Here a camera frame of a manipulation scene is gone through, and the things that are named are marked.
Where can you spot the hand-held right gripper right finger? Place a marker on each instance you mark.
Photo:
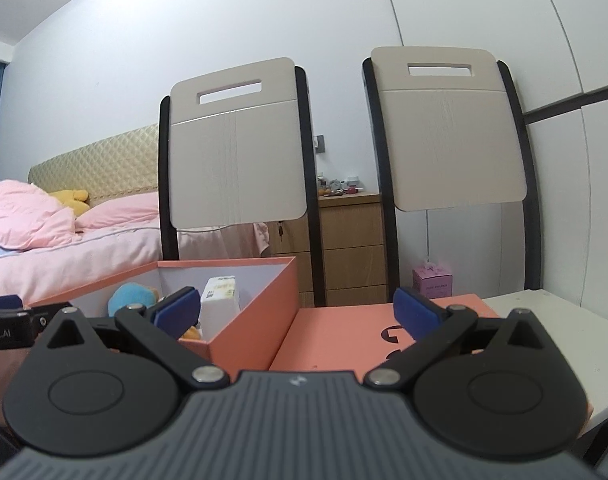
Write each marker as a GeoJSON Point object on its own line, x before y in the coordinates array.
{"type": "Point", "coordinates": [416, 314]}

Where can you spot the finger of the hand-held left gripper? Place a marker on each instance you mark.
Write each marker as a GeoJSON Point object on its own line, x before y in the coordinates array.
{"type": "Point", "coordinates": [1, 302]}

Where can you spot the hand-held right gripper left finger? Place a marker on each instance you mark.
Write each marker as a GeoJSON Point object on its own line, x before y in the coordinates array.
{"type": "Point", "coordinates": [176, 306]}

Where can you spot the white desktop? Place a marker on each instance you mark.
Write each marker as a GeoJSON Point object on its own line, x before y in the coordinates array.
{"type": "Point", "coordinates": [601, 350]}

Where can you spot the small orange plush toy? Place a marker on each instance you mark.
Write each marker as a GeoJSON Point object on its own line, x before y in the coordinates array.
{"type": "Point", "coordinates": [190, 333]}

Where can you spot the small pink box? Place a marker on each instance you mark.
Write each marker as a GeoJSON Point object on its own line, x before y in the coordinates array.
{"type": "Point", "coordinates": [432, 282]}

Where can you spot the white carton with yellow label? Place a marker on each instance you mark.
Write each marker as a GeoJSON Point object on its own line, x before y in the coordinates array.
{"type": "Point", "coordinates": [220, 305]}

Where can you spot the blue plush toy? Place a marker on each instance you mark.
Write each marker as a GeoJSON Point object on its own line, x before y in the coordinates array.
{"type": "Point", "coordinates": [129, 294]}

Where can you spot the orange box lid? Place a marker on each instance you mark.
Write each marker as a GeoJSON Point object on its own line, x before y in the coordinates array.
{"type": "Point", "coordinates": [344, 335]}

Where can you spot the open orange cardboard box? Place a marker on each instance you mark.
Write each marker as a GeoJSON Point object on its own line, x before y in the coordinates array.
{"type": "Point", "coordinates": [244, 340]}

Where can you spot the pink duvet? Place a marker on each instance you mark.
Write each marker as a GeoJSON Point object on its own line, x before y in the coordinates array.
{"type": "Point", "coordinates": [19, 215]}

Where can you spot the pink bed sheet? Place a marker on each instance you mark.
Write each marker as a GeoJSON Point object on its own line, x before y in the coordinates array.
{"type": "Point", "coordinates": [84, 260]}

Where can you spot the wooden nightstand with drawers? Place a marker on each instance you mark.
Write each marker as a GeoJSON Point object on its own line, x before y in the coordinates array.
{"type": "Point", "coordinates": [351, 240]}

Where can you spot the pink pillow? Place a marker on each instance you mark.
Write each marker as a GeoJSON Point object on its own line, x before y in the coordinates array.
{"type": "Point", "coordinates": [119, 212]}

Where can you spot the yellow plush toy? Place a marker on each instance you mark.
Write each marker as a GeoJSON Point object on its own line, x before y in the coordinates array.
{"type": "Point", "coordinates": [71, 199]}

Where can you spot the clutter of small toiletries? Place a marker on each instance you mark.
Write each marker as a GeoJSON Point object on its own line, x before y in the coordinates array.
{"type": "Point", "coordinates": [339, 186]}

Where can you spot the beige quilted bed headboard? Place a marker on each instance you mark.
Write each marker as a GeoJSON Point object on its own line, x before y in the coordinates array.
{"type": "Point", "coordinates": [99, 165]}

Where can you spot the beige chair with black frame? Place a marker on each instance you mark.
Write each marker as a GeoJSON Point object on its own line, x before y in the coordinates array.
{"type": "Point", "coordinates": [454, 140]}
{"type": "Point", "coordinates": [234, 160]}

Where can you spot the grey wall switch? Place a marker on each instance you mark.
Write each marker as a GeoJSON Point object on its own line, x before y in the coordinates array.
{"type": "Point", "coordinates": [320, 143]}

